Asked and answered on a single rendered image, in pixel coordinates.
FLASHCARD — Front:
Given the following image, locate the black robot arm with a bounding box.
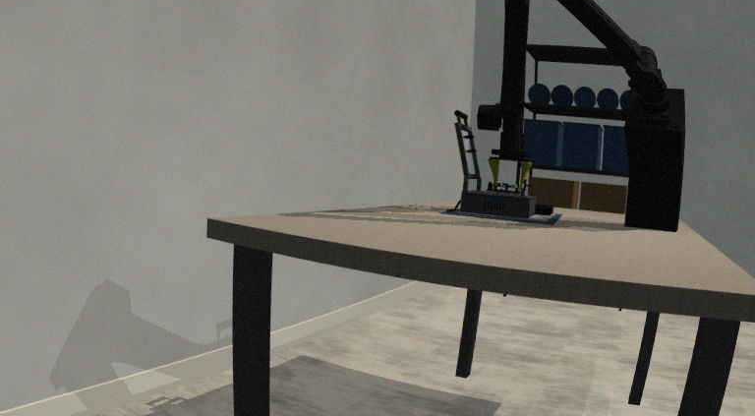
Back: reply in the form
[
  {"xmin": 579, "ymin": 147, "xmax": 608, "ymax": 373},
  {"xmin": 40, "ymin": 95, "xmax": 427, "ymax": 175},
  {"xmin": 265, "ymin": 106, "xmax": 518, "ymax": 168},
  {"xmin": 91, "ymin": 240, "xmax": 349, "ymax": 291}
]
[{"xmin": 477, "ymin": 0, "xmax": 670, "ymax": 134}]

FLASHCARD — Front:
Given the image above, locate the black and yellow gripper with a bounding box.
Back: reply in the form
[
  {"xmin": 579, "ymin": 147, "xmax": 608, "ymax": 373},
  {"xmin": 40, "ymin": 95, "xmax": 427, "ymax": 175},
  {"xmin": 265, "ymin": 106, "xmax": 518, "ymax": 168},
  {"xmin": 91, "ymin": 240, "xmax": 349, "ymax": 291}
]
[{"xmin": 489, "ymin": 131, "xmax": 532, "ymax": 189}]

